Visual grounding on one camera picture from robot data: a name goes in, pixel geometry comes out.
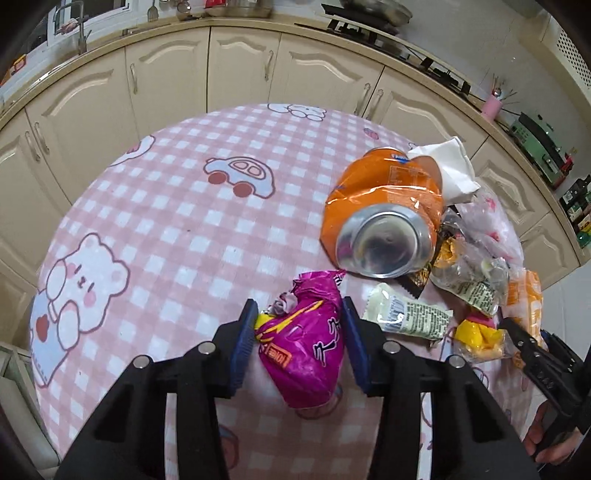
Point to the metal faucet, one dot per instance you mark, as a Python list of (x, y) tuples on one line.
[(82, 41)]

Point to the white green candy wrapper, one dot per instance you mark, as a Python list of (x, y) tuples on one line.
[(415, 316)]

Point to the orange snack packet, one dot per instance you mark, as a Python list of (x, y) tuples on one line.
[(526, 295)]

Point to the green box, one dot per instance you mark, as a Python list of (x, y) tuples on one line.
[(531, 134)]

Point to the yellow brown wrapper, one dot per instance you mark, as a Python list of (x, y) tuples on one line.
[(445, 251)]

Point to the crushed orange soda can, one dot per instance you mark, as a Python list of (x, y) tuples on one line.
[(383, 184)]

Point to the cream kitchen cabinets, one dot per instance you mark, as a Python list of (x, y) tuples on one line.
[(175, 78)]

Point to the person's right hand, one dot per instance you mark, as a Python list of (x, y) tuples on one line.
[(533, 434)]

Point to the clear pink-printed plastic bag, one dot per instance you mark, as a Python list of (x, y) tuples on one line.
[(489, 221)]

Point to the white paper napkin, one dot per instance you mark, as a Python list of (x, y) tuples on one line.
[(455, 170)]

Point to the beige countertop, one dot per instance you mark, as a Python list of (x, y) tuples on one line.
[(138, 34)]

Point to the clear green-printed wrapper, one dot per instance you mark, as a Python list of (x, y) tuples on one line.
[(471, 286)]

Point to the black gas stove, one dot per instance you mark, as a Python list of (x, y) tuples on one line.
[(355, 25)]

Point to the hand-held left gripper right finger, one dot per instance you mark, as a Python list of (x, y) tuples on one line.
[(355, 341)]

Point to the magenta snack wrapper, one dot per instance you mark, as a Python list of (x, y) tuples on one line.
[(304, 360)]

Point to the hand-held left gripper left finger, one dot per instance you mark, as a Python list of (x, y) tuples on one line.
[(244, 341)]

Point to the pink checked tablecloth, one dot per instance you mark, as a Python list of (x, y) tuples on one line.
[(184, 230)]

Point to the pink utensil holder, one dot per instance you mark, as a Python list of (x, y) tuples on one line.
[(491, 108)]

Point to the stack of green black boxes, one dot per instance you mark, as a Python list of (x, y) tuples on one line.
[(577, 203)]

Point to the black snack wrapper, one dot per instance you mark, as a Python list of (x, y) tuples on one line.
[(418, 281)]

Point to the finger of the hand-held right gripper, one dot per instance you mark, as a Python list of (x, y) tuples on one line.
[(556, 346), (519, 339)]

